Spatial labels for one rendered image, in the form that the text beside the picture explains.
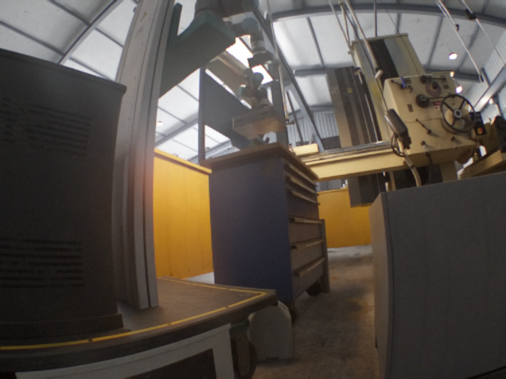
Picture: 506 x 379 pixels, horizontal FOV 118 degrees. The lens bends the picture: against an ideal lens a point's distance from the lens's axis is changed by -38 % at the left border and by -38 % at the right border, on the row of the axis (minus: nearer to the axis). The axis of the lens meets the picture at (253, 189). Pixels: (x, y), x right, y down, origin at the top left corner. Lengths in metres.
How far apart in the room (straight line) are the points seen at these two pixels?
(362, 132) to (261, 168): 2.00
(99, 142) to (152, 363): 0.44
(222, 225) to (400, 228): 1.02
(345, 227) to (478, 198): 4.12
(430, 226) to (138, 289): 0.69
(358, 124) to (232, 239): 2.28
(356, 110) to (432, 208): 2.73
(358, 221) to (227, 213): 3.54
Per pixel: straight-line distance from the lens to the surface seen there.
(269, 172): 1.26
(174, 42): 0.97
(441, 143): 2.51
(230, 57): 1.52
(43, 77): 0.57
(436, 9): 10.87
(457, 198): 0.60
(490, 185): 0.65
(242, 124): 1.38
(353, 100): 3.29
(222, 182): 1.39
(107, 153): 0.53
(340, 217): 4.65
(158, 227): 2.01
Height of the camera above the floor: 0.49
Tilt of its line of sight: 11 degrees up
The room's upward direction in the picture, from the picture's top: 4 degrees counter-clockwise
